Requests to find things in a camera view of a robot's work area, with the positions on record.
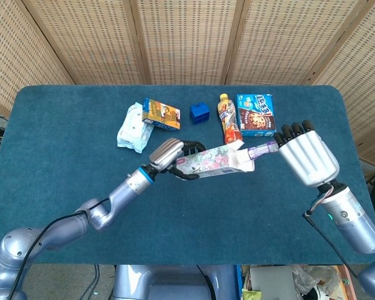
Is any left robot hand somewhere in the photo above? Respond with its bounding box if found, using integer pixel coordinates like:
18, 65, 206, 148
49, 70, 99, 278
147, 137, 207, 182

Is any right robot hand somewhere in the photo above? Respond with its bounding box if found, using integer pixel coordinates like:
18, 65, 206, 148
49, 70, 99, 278
273, 119, 341, 188

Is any floral pink carton box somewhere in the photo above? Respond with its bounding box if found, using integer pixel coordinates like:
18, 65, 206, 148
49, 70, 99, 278
175, 140, 256, 179

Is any purple toothpaste tube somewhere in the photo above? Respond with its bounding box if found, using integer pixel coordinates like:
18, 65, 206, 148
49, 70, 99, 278
246, 139, 281, 160

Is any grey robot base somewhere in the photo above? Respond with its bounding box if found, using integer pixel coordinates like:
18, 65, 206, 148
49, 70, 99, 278
111, 264, 240, 300

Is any orange blue snack box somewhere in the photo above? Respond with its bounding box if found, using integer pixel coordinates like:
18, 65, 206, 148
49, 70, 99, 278
141, 97, 181, 132

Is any blue cookie box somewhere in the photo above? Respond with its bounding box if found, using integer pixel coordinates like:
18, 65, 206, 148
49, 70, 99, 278
236, 93, 277, 138

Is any white wet wipes pack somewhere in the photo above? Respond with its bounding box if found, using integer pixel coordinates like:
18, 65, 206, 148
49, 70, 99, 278
116, 102, 154, 154

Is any blue toy block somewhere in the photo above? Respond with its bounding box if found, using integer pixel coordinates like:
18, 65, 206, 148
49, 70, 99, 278
189, 102, 211, 126

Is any orange drink bottle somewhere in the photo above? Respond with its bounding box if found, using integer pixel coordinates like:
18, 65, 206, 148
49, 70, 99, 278
217, 93, 244, 146

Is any blue felt table mat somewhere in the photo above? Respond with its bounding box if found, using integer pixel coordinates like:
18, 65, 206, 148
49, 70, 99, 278
0, 84, 375, 266

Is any bamboo folding screen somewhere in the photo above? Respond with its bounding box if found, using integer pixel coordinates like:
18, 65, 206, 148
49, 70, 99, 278
0, 0, 375, 163

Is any clear plastic bag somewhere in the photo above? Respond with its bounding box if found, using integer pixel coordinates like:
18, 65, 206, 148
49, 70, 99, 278
292, 265, 341, 298

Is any grey laptop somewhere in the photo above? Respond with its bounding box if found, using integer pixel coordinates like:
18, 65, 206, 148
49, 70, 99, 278
249, 266, 304, 300

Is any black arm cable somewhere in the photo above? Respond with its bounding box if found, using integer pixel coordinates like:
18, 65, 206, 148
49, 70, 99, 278
302, 184, 360, 279

